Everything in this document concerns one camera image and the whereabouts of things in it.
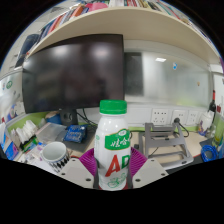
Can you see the blue container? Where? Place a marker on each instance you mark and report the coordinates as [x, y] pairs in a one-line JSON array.
[[53, 118]]

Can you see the dark wine bottle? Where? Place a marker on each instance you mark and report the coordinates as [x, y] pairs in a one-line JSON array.
[[212, 103]]

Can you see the white tissue packs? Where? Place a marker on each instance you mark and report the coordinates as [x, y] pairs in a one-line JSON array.
[[26, 131]]

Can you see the grey metal laptop stand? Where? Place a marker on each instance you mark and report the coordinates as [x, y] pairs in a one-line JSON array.
[[166, 140]]

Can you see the white wall socket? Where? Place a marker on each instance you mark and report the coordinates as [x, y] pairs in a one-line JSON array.
[[160, 116], [180, 114], [193, 117]]

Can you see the black computer monitor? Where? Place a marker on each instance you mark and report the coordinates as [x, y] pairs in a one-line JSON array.
[[73, 73]]

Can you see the blue circuit board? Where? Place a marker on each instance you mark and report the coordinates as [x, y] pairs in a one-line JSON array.
[[75, 133]]

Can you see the white green-capped drink bottle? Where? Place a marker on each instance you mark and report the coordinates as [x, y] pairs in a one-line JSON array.
[[112, 146]]

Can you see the black-white diamond pattern mug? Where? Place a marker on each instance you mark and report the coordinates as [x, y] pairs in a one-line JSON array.
[[55, 155]]

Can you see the translucent plastic case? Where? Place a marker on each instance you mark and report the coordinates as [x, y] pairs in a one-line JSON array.
[[50, 132]]

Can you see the blue-white tissue box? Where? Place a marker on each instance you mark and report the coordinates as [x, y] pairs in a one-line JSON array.
[[11, 150]]

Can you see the wall shelf with books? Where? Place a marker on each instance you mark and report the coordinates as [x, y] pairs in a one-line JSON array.
[[133, 26]]

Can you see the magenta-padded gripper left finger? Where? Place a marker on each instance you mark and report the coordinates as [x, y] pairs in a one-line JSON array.
[[88, 162]]

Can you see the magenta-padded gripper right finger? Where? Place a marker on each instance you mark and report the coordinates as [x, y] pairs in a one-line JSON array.
[[137, 161]]

